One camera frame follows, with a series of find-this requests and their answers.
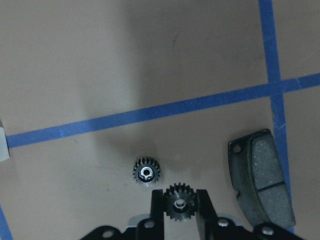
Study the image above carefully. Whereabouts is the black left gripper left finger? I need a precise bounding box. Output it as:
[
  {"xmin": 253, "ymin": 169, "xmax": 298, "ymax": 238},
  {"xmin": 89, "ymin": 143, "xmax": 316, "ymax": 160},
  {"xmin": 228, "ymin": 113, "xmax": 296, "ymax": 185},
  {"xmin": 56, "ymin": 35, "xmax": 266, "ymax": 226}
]
[{"xmin": 150, "ymin": 189, "xmax": 165, "ymax": 240}]

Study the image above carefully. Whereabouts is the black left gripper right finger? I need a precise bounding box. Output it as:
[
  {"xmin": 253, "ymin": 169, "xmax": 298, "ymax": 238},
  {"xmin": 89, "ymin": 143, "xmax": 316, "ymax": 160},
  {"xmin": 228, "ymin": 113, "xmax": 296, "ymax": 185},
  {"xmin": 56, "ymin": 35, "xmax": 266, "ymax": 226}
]
[{"xmin": 195, "ymin": 189, "xmax": 217, "ymax": 240}]

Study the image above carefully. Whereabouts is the black bearing gear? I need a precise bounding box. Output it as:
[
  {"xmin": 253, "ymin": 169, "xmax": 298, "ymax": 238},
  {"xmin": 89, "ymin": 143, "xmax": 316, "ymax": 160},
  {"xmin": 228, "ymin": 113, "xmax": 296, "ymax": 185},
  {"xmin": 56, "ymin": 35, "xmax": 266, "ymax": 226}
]
[
  {"xmin": 163, "ymin": 182, "xmax": 197, "ymax": 221},
  {"xmin": 132, "ymin": 156, "xmax": 161, "ymax": 188}
]

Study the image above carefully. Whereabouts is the dark brake pad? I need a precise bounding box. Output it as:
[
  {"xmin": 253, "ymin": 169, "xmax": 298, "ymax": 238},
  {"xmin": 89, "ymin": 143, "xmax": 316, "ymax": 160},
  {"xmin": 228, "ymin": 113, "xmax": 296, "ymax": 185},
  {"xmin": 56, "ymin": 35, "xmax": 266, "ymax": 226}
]
[{"xmin": 228, "ymin": 129, "xmax": 296, "ymax": 229}]

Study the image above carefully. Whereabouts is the white curved plastic part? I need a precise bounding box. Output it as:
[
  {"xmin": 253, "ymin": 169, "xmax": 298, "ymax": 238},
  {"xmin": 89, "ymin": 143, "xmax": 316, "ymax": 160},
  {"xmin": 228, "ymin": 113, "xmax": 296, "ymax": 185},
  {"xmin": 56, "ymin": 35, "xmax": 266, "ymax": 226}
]
[{"xmin": 0, "ymin": 122, "xmax": 10, "ymax": 162}]

